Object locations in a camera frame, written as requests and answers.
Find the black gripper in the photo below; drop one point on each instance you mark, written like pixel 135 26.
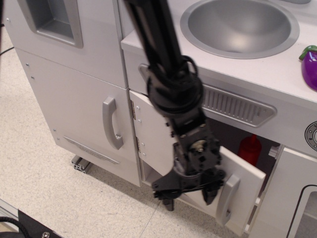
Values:
pixel 174 184

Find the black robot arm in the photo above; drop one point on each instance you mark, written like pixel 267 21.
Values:
pixel 196 149

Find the white toy kitchen cabinet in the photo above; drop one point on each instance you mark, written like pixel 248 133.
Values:
pixel 275 80

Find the lower metal door hinge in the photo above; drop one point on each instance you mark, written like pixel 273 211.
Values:
pixel 139 145

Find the metal door hinge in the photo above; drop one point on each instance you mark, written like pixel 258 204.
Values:
pixel 133 110
pixel 139 145

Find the red ketchup bottle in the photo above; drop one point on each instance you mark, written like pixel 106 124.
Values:
pixel 250 149

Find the white oven door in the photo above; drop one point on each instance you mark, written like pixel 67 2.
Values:
pixel 283 205

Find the grey vent grille panel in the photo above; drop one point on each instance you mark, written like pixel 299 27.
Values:
pixel 235 106

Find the upper metal door hinge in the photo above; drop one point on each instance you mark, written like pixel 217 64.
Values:
pixel 133 110

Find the round oven dial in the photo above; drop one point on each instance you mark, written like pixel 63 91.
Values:
pixel 311 135

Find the silver round sink basin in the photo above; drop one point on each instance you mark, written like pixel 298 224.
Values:
pixel 240 29

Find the purple toy eggplant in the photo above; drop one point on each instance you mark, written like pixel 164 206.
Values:
pixel 309 66

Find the white toy fridge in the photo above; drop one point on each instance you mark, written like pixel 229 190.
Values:
pixel 71 54

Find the silver cabinet door handle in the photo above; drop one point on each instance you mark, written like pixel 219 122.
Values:
pixel 229 190

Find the aluminium extrusion frame foot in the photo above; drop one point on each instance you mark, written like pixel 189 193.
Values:
pixel 81 164

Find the silver fridge door handle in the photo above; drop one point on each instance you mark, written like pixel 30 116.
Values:
pixel 108 109

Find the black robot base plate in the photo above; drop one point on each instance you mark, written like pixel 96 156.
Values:
pixel 23 226

